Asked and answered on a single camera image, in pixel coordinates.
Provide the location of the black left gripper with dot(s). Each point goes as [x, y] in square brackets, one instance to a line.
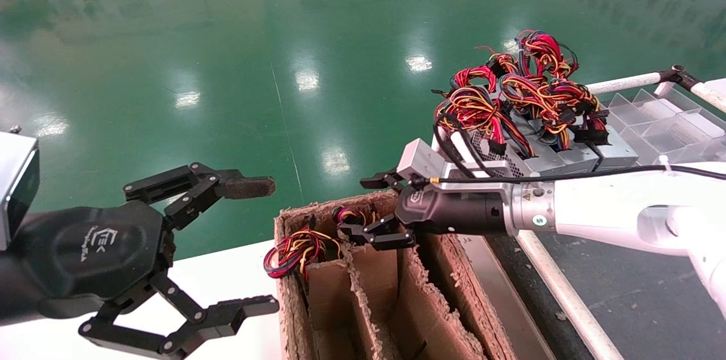
[96, 252]

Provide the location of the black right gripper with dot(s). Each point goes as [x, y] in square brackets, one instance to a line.
[454, 212]

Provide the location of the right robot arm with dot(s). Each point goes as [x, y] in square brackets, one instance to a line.
[595, 207]

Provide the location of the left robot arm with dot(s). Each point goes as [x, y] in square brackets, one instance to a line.
[10, 292]

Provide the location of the short white rack pipe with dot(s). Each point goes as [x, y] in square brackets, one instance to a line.
[437, 143]

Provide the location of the brown cardboard box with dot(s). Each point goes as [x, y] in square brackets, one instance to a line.
[454, 269]

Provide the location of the cardboard divider insert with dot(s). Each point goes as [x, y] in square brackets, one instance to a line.
[329, 303]

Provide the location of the medium white rack pipe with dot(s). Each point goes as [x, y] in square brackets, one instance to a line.
[624, 83]
[712, 96]

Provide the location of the dark grey rack shelf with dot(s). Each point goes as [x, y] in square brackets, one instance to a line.
[641, 303]

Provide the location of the clear plastic divider tray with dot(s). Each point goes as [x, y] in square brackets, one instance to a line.
[663, 127]

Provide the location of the black pipe joint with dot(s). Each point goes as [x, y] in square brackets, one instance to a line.
[678, 73]

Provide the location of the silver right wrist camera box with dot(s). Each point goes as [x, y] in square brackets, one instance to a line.
[420, 159]

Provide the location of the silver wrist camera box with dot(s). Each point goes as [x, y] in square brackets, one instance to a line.
[420, 159]
[14, 190]

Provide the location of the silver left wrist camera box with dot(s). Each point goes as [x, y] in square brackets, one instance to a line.
[14, 190]

